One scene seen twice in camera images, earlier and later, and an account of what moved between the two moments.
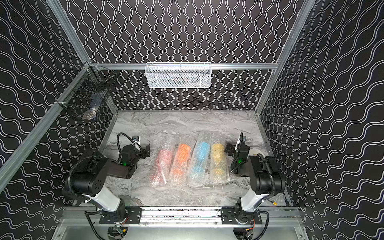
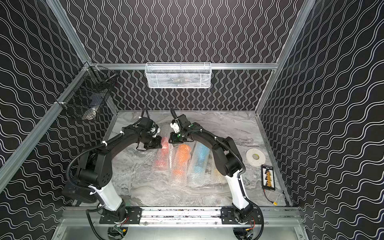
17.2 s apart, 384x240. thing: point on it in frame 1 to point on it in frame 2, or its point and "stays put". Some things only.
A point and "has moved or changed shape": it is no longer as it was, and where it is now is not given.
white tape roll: [255, 151] stays put
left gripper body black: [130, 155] to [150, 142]
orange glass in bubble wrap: [179, 173] stays put
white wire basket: [178, 75] stays put
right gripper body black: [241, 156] to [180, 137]
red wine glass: [163, 161] has moved or changed shape
